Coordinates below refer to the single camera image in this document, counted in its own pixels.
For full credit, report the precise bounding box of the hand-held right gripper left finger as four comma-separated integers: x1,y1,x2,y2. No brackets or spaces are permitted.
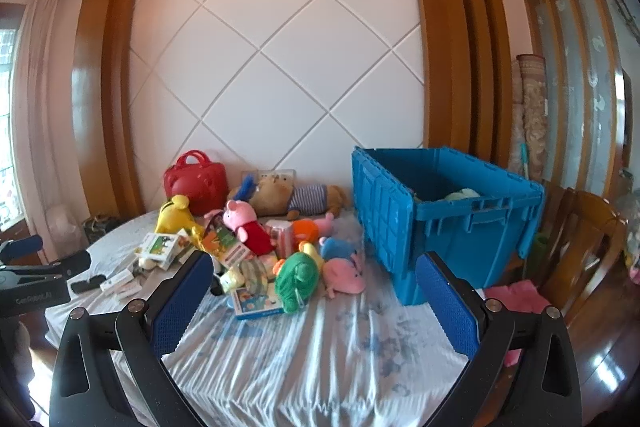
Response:
48,250,216,427

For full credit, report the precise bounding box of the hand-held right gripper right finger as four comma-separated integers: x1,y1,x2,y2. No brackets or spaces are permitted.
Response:
415,251,583,427

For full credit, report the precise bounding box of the yellow plush dog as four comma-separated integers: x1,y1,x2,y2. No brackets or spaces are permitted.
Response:
155,194,205,248

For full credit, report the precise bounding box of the wooden wall frame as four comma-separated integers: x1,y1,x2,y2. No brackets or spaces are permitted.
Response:
71,0,514,219

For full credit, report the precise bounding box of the clear bag with yellow item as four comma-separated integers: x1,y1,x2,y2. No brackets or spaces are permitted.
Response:
219,257,279,295

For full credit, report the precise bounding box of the cloth-covered desktop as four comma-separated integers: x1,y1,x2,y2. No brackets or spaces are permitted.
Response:
44,207,506,427

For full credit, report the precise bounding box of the pink elephant plush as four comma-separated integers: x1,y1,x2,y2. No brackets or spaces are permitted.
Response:
321,253,369,299

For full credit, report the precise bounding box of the pink pig plush orange outfit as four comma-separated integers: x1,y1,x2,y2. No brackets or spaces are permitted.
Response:
291,212,336,245

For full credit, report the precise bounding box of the pink and white carton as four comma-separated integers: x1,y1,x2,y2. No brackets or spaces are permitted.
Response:
265,219,297,259

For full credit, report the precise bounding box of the brown teddy bear striped shirt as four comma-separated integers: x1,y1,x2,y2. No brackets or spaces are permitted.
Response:
227,178,351,220

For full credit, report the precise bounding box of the white curtain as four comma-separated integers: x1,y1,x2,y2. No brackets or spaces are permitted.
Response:
9,0,67,230

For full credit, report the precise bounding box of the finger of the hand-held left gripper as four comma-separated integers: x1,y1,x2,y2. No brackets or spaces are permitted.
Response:
0,234,45,261
47,251,93,279

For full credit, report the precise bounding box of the blue plastic storage crate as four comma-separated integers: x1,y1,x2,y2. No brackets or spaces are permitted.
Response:
351,146,546,306

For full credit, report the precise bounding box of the rolled patterned carpet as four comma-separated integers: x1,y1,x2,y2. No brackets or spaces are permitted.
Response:
510,53,549,182

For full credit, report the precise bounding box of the orange and green box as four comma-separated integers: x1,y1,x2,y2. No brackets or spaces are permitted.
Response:
204,227,252,269

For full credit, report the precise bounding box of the pink cloth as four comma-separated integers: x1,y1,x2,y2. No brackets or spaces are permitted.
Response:
481,283,552,369

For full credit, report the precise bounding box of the wooden chair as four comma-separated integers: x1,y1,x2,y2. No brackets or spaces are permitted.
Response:
541,181,632,325

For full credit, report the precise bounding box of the blue cartoon box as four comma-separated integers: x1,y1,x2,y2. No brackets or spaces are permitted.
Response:
231,286,287,321

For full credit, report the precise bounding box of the wooden slat glass partition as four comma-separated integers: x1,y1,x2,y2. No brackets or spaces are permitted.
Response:
511,0,637,198

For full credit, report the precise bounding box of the pink pig plush red dress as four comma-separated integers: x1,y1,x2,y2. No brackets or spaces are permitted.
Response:
221,199,277,256

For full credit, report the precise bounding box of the black remote control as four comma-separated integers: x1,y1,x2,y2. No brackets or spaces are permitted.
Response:
70,275,107,294

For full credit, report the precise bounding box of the small white and red box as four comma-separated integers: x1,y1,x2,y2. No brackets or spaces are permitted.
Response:
99,270,140,299

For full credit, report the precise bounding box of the yellow duck plush green body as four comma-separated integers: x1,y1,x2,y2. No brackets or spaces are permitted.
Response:
274,241,327,314

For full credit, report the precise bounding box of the red plastic handbag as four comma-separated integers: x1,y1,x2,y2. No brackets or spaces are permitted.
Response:
163,150,230,216

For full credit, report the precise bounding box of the white box green print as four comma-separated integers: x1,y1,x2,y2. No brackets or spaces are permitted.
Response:
136,232,182,270

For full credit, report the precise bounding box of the dark bag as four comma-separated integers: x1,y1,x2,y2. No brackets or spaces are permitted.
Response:
81,214,122,246

